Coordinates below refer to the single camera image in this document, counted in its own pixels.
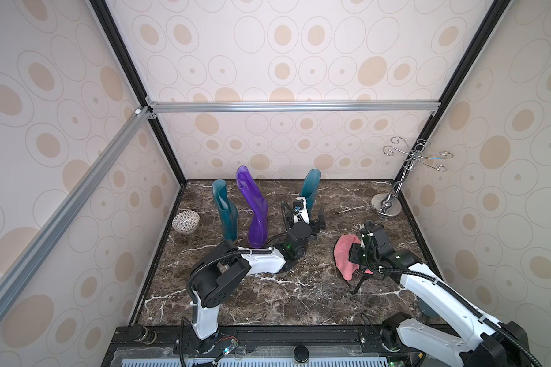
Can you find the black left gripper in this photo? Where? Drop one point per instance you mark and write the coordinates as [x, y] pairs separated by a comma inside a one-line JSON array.
[[316, 228]]

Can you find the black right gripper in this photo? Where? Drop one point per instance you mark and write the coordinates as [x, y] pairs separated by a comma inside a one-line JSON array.
[[363, 259]]

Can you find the teal rubber boot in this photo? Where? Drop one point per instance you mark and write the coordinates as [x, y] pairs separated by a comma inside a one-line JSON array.
[[310, 188], [227, 210]]

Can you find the pink microfiber cloth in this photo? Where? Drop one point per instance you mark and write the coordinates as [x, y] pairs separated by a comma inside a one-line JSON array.
[[341, 254]]

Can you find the purple rubber boot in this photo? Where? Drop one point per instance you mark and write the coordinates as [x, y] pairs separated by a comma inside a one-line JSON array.
[[258, 230]]

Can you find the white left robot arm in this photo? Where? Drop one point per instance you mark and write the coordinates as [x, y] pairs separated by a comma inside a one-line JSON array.
[[217, 275]]

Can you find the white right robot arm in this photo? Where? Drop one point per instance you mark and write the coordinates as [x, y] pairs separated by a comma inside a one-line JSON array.
[[479, 339]]

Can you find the chrome mug tree stand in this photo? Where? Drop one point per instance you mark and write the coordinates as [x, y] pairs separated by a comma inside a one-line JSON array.
[[388, 205]]

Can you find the patterned black white bowl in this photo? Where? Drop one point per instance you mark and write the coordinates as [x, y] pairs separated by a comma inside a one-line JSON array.
[[185, 222]]

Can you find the horizontal aluminium rail back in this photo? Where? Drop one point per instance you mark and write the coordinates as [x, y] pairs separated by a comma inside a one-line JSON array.
[[295, 106]]

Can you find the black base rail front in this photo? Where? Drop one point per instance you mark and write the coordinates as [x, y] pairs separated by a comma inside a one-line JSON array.
[[182, 342]]

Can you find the black corner frame post right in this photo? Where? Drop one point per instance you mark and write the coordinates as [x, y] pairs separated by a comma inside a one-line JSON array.
[[478, 42]]

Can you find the black corner frame post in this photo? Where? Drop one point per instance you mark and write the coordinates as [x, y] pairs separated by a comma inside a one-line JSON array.
[[478, 42], [105, 19]]

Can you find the black corner frame post left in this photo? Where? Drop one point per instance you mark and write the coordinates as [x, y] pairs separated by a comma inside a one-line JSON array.
[[105, 19]]

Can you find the diagonal aluminium rail left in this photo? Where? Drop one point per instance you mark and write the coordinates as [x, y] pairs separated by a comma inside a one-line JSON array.
[[27, 264]]

